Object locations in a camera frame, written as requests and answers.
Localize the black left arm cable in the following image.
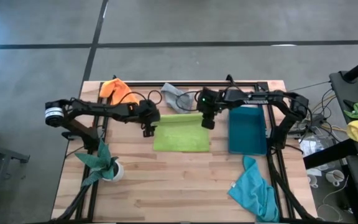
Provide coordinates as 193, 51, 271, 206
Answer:
116, 90, 163, 108

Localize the black power strip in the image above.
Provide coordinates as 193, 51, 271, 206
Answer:
290, 113, 328, 136

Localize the grey metal stand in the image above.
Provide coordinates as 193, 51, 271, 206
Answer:
0, 139, 30, 224

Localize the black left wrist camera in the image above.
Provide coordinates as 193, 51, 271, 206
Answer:
142, 125, 155, 138

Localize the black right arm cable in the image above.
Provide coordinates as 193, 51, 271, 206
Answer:
175, 90, 204, 112

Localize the dark grey side table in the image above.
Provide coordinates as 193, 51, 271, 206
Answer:
329, 70, 358, 224

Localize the black floor cable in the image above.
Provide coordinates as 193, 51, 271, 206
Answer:
320, 88, 338, 125

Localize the lime green microfiber towel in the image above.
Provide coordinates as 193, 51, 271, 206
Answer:
153, 112, 211, 153

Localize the green artificial plant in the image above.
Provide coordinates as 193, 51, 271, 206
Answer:
75, 138, 120, 187

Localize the white mug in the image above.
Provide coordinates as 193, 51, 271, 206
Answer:
307, 173, 320, 189
325, 169, 346, 187

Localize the turquoise microfiber towel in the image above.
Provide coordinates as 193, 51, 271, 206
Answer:
227, 155, 280, 223

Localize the teal plastic basket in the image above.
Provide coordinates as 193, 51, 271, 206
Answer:
228, 105, 269, 156

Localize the orange microfiber towel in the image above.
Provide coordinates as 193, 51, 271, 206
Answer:
99, 78, 139, 106

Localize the thin grey cable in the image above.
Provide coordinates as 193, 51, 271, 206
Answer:
286, 80, 331, 93

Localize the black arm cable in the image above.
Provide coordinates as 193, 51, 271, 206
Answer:
116, 90, 163, 108
175, 90, 204, 112

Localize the white plant pot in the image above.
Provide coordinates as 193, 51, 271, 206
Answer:
103, 160, 125, 184

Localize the clear plastic bag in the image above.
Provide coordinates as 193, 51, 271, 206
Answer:
299, 136, 331, 157

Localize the black desk crossbar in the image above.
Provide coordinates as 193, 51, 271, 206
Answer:
303, 138, 358, 169

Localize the black aluminium table frame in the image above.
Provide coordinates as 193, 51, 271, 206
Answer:
50, 74, 318, 224

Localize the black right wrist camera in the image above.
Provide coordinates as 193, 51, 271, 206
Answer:
201, 118, 216, 130

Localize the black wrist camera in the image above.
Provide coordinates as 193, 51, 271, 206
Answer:
201, 118, 216, 130
142, 125, 155, 138

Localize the grey microfiber towel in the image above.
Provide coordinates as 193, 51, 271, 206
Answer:
160, 82, 195, 114

